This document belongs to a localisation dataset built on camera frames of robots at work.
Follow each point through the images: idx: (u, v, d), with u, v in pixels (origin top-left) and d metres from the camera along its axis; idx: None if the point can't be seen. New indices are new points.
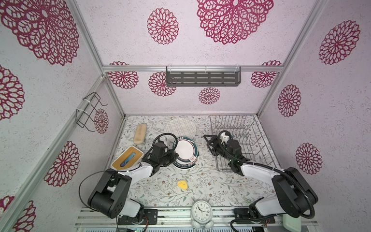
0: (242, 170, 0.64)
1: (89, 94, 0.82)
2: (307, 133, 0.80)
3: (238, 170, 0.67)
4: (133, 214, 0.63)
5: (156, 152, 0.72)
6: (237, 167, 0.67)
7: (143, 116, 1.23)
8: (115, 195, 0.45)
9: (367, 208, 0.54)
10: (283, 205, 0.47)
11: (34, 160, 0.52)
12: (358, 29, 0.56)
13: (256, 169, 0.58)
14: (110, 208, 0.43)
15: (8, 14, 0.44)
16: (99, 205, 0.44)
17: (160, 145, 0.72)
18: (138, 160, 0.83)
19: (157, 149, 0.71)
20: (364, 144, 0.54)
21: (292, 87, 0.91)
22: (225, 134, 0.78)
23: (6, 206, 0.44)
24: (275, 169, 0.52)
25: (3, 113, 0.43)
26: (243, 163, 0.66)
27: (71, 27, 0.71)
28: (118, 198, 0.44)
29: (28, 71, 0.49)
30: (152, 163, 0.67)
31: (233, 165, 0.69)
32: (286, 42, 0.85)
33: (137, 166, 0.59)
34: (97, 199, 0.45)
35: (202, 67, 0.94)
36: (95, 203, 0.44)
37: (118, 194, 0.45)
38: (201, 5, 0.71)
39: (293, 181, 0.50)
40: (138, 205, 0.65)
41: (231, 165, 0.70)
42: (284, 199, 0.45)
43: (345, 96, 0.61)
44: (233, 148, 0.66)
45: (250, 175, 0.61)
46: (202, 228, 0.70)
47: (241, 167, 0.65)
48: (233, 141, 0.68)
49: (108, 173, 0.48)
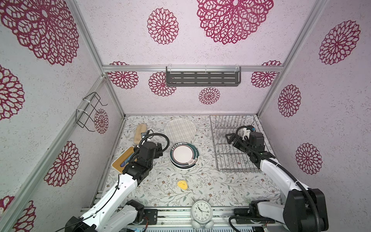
0: (261, 165, 0.60)
1: (88, 94, 0.82)
2: (307, 133, 0.80)
3: (257, 161, 0.63)
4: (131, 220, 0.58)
5: (145, 153, 0.58)
6: (256, 158, 0.63)
7: (143, 116, 1.23)
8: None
9: (367, 209, 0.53)
10: (287, 217, 0.45)
11: (34, 160, 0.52)
12: (358, 29, 0.56)
13: (276, 172, 0.53)
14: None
15: (8, 14, 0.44)
16: None
17: (149, 145, 0.60)
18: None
19: (147, 150, 0.58)
20: (365, 144, 0.54)
21: (292, 87, 0.91)
22: (247, 129, 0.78)
23: (5, 206, 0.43)
24: (296, 182, 0.48)
25: (3, 113, 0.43)
26: (263, 157, 0.61)
27: (71, 27, 0.71)
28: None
29: (28, 71, 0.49)
30: (140, 166, 0.57)
31: (253, 155, 0.65)
32: (286, 42, 0.85)
33: (113, 189, 0.49)
34: None
35: (202, 67, 0.94)
36: None
37: None
38: (201, 5, 0.71)
39: (311, 203, 0.45)
40: (136, 210, 0.65)
41: (250, 155, 0.65)
42: (291, 212, 0.43)
43: (345, 96, 0.61)
44: (255, 137, 0.66)
45: (267, 172, 0.57)
46: (202, 228, 0.70)
47: (261, 161, 0.60)
48: (257, 132, 0.66)
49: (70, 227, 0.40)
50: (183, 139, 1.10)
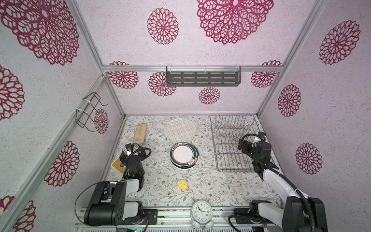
0: (263, 174, 0.61)
1: (88, 94, 0.82)
2: (307, 133, 0.80)
3: (260, 171, 0.64)
4: (134, 213, 0.63)
5: (134, 169, 0.69)
6: (260, 167, 0.64)
7: (143, 116, 1.23)
8: (114, 200, 0.45)
9: (367, 209, 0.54)
10: (285, 224, 0.45)
11: (34, 160, 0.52)
12: (358, 29, 0.56)
13: (278, 181, 0.54)
14: (113, 215, 0.43)
15: (8, 14, 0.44)
16: (99, 216, 0.43)
17: (135, 160, 0.69)
18: (143, 162, 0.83)
19: (135, 167, 0.68)
20: (364, 144, 0.54)
21: (292, 87, 0.91)
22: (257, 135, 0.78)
23: (5, 206, 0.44)
24: (296, 191, 0.49)
25: (3, 113, 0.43)
26: (265, 167, 0.62)
27: (71, 27, 0.71)
28: (115, 202, 0.44)
29: (28, 71, 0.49)
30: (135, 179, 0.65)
31: (257, 165, 0.66)
32: (286, 42, 0.85)
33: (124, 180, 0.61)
34: (94, 212, 0.43)
35: (202, 67, 0.94)
36: (93, 216, 0.43)
37: (117, 199, 0.45)
38: (201, 5, 0.71)
39: (310, 213, 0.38)
40: (136, 203, 0.66)
41: (255, 163, 0.68)
42: (289, 219, 0.43)
43: (345, 96, 0.61)
44: (261, 148, 0.66)
45: (269, 181, 0.58)
46: (202, 228, 0.70)
47: (263, 170, 0.62)
48: (265, 142, 0.67)
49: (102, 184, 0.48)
50: (183, 139, 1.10)
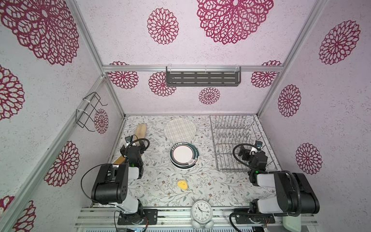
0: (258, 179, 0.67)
1: (88, 94, 0.82)
2: (307, 133, 0.80)
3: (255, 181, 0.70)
4: (134, 210, 0.64)
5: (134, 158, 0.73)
6: (254, 178, 0.70)
7: (142, 116, 1.23)
8: (119, 177, 0.49)
9: (367, 208, 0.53)
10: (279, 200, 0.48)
11: (34, 160, 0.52)
12: (358, 29, 0.56)
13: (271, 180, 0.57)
14: (119, 191, 0.46)
15: (8, 14, 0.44)
16: (105, 193, 0.46)
17: (134, 149, 0.73)
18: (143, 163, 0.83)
19: (134, 156, 0.72)
20: (365, 144, 0.54)
21: (292, 87, 0.91)
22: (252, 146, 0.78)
23: (5, 206, 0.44)
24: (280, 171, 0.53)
25: (3, 113, 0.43)
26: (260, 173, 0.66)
27: (71, 27, 0.71)
28: (120, 181, 0.48)
29: (28, 71, 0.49)
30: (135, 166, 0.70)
31: (252, 174, 0.73)
32: (286, 42, 0.85)
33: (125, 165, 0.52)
34: (101, 190, 0.46)
35: (202, 67, 0.94)
36: (99, 193, 0.46)
37: (121, 178, 0.49)
38: (201, 5, 0.71)
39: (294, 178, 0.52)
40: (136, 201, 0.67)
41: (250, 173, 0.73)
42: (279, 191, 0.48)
43: (345, 96, 0.61)
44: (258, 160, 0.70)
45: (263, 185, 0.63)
46: (202, 228, 0.70)
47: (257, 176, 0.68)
48: (261, 154, 0.72)
49: (106, 166, 0.52)
50: (183, 139, 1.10)
